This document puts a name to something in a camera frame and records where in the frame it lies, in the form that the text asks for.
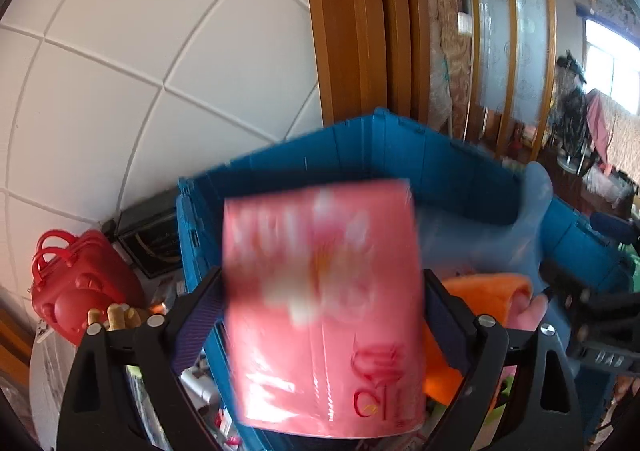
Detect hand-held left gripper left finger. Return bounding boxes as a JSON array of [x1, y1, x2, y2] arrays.
[[56, 267, 226, 451]]

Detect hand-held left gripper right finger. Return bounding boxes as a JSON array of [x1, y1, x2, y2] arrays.
[[422, 268, 586, 451]]

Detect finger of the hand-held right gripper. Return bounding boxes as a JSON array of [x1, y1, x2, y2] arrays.
[[590, 213, 640, 257], [539, 258, 608, 312]]

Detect pink tissue packet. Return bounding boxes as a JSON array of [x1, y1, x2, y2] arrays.
[[221, 178, 428, 439]]

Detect blue plastic crate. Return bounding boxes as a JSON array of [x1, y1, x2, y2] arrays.
[[176, 107, 637, 451]]

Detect clear plastic storage bag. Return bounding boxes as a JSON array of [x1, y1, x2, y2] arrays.
[[582, 166, 633, 206]]

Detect orange plush toy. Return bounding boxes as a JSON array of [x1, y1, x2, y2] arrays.
[[422, 272, 551, 407]]

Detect white floor fan stand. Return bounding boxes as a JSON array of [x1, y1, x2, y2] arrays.
[[557, 151, 581, 176]]

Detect blue plastic spoon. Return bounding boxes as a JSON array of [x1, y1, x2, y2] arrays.
[[415, 162, 555, 277]]

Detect tan plush toy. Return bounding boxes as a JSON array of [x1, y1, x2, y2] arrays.
[[87, 303, 151, 332]]

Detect pink patterned blanket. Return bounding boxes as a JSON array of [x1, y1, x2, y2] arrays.
[[585, 88, 640, 182]]

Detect black gift box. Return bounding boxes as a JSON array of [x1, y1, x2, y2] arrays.
[[114, 198, 183, 279]]

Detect red bear handbag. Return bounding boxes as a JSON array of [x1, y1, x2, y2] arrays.
[[31, 229, 148, 347]]

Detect black hanging clothes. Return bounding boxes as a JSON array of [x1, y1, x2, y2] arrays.
[[555, 51, 588, 142]]

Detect window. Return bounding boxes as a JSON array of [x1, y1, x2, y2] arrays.
[[575, 6, 640, 116]]

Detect wooden frosted glass partition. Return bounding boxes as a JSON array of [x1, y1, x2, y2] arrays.
[[430, 0, 558, 162]]

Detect rolled patterned carpet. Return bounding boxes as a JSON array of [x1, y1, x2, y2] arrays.
[[426, 0, 473, 136]]

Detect wooden door frame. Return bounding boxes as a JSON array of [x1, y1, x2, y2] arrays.
[[300, 0, 431, 126]]

